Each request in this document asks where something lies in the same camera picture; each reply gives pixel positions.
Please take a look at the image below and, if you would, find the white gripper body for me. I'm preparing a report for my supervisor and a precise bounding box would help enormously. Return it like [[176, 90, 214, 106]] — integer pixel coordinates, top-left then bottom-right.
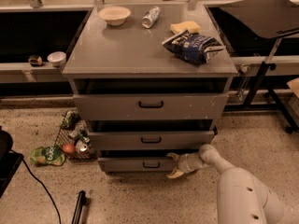
[[177, 154, 192, 174]]

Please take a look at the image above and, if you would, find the grey bottom drawer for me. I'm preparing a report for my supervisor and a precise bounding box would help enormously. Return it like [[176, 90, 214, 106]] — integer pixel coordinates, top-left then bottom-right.
[[97, 155, 206, 173]]

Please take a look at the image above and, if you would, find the grey drawer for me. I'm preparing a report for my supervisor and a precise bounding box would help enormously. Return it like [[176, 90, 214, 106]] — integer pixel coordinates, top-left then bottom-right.
[[97, 155, 206, 173], [73, 94, 228, 120], [89, 131, 214, 150]]

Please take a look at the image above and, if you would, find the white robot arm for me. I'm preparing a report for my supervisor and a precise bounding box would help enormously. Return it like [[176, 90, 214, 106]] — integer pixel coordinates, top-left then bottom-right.
[[167, 144, 284, 224]]

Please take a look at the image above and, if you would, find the grey middle drawer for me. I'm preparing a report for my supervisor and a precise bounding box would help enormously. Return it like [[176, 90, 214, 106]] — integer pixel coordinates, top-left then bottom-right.
[[89, 131, 214, 150]]

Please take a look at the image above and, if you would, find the grey drawer cabinet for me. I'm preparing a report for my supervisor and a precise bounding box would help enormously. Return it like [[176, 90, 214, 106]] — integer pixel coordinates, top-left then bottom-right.
[[61, 2, 239, 175]]

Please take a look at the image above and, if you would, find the grey top drawer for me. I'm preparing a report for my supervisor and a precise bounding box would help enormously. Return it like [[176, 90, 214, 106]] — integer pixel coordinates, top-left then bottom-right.
[[73, 94, 228, 120]]

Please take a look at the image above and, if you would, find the can in basket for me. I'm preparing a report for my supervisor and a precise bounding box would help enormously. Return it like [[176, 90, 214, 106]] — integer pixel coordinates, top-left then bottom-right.
[[76, 140, 90, 154]]

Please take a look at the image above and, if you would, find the black metal pole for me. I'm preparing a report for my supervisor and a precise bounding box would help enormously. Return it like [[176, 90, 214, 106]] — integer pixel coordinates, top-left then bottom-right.
[[71, 190, 86, 224]]

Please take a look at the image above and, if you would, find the red apple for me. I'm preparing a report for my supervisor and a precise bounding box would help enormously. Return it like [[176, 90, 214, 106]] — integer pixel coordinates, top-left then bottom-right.
[[63, 144, 76, 154]]

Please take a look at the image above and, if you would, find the blue chip bag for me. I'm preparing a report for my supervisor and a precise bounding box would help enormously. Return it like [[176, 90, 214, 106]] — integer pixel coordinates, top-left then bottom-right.
[[162, 29, 225, 65]]

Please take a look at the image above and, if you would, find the green bag on basket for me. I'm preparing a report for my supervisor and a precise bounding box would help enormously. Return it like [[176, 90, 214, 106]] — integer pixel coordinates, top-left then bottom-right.
[[61, 110, 80, 130]]

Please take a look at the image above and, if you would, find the green snack pouch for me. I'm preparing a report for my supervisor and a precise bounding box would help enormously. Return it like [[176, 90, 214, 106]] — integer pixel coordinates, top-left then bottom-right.
[[30, 146, 65, 166]]

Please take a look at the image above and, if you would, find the yellow sponge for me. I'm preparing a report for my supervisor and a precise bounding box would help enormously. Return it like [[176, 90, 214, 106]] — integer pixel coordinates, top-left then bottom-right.
[[170, 21, 201, 34]]

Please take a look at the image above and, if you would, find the white paper bowl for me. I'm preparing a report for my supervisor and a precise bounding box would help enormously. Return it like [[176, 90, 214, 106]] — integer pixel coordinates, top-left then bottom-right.
[[98, 7, 131, 26]]

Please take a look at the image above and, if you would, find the black tray stand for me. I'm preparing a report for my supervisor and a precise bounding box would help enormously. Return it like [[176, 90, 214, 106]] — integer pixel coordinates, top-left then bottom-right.
[[206, 0, 299, 133]]

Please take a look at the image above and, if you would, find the black device at left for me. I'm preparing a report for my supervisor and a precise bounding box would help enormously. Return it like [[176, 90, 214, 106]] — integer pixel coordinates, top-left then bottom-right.
[[0, 128, 23, 198]]

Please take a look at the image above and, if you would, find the dark tape measure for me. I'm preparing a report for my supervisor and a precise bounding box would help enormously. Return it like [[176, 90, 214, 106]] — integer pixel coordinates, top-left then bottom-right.
[[28, 55, 43, 67]]

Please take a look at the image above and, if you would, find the wire floor basket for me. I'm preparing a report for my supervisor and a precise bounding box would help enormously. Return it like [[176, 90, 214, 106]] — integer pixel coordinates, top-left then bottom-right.
[[55, 120, 95, 161]]

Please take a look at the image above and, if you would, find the black floor cable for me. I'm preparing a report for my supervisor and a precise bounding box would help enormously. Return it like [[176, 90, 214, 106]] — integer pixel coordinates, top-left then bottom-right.
[[10, 149, 63, 224]]

